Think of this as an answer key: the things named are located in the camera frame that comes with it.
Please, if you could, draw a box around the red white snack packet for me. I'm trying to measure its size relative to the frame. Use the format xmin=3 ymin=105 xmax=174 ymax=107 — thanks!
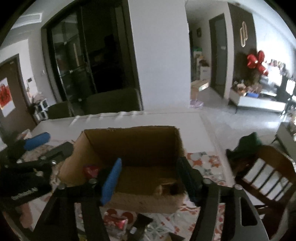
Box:
xmin=103 ymin=212 xmax=128 ymax=235

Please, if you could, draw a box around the black gold snack packet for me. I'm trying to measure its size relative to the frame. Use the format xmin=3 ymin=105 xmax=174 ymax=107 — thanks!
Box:
xmin=127 ymin=213 xmax=153 ymax=241

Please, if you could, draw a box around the copper foil snack bag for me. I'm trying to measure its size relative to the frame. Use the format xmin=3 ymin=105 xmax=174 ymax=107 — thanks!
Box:
xmin=154 ymin=178 xmax=184 ymax=196

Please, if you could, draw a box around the dark upholstered chair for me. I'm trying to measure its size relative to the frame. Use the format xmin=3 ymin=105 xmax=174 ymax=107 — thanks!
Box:
xmin=83 ymin=88 xmax=142 ymax=115
xmin=47 ymin=101 xmax=73 ymax=120

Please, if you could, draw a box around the red fu door poster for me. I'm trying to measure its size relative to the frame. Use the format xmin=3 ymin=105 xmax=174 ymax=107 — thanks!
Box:
xmin=0 ymin=78 xmax=15 ymax=117

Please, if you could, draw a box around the wooden dining chair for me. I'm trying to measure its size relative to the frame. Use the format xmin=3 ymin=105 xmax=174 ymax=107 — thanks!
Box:
xmin=226 ymin=132 xmax=295 ymax=238

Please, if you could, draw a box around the brown cardboard box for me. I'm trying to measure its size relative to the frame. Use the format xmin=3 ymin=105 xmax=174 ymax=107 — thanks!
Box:
xmin=58 ymin=126 xmax=185 ymax=214

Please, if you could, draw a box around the white coffee table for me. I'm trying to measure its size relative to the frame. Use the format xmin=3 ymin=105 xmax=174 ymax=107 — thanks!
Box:
xmin=274 ymin=122 xmax=295 ymax=159

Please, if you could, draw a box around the black glass sliding door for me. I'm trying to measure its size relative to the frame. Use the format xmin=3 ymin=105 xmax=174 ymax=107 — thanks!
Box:
xmin=41 ymin=1 xmax=140 ymax=103

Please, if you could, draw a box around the white tv cabinet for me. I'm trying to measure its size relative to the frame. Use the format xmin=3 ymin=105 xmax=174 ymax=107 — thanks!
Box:
xmin=228 ymin=89 xmax=286 ymax=113

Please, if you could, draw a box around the cardboard box on floor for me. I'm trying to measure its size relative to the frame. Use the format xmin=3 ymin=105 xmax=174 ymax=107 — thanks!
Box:
xmin=191 ymin=80 xmax=209 ymax=100

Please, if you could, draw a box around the red balloon decoration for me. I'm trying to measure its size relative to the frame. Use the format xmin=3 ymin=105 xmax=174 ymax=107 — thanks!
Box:
xmin=247 ymin=50 xmax=269 ymax=76

